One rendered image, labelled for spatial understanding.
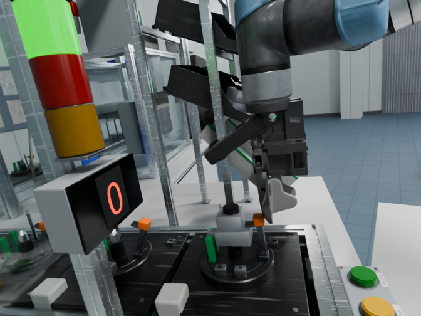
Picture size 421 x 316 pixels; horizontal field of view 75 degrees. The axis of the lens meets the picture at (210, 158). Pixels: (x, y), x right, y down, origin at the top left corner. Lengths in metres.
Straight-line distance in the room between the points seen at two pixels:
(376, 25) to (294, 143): 0.17
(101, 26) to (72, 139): 1.51
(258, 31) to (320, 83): 7.84
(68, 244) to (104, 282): 0.12
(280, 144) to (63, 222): 0.30
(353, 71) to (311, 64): 1.24
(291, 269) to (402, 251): 0.36
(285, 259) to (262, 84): 0.34
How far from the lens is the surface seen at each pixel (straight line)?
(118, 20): 1.74
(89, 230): 0.30
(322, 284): 0.55
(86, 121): 0.31
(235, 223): 0.49
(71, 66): 0.31
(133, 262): 0.61
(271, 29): 0.40
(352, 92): 7.57
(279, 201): 0.47
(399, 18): 0.51
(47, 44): 0.31
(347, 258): 0.78
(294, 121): 0.43
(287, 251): 0.60
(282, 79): 0.42
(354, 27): 0.38
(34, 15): 0.32
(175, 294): 0.50
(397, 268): 0.78
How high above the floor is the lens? 1.31
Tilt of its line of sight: 15 degrees down
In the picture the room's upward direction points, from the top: 8 degrees counter-clockwise
